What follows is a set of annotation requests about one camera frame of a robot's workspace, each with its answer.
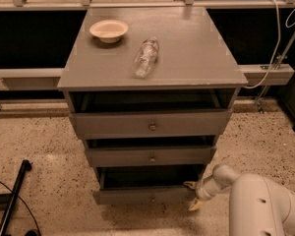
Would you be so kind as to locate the white paper bowl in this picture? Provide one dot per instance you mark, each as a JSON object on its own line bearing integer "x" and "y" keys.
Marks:
{"x": 109, "y": 31}

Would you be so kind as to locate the black stand leg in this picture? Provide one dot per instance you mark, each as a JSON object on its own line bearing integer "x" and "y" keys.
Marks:
{"x": 8, "y": 200}

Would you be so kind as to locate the grey top drawer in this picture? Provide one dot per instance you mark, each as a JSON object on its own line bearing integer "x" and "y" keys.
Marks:
{"x": 122, "y": 125}

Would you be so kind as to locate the grey wooden drawer cabinet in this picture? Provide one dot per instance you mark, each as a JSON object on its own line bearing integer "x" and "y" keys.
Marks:
{"x": 194, "y": 70}

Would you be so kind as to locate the grey middle drawer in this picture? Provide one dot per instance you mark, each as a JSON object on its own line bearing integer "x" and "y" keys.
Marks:
{"x": 149, "y": 156}

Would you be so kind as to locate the clear plastic water bottle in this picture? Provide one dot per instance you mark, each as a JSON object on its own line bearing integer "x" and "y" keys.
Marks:
{"x": 146, "y": 57}

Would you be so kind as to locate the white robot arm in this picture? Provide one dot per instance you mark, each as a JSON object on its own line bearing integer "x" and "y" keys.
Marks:
{"x": 257, "y": 205}

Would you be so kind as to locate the grey bottom drawer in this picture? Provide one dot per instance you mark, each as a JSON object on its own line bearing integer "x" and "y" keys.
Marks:
{"x": 146, "y": 184}

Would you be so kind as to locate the grey drawer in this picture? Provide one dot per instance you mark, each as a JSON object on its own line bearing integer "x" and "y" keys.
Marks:
{"x": 122, "y": 125}
{"x": 146, "y": 184}
{"x": 149, "y": 156}

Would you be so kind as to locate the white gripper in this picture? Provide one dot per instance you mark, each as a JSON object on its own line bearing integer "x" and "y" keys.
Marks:
{"x": 201, "y": 190}

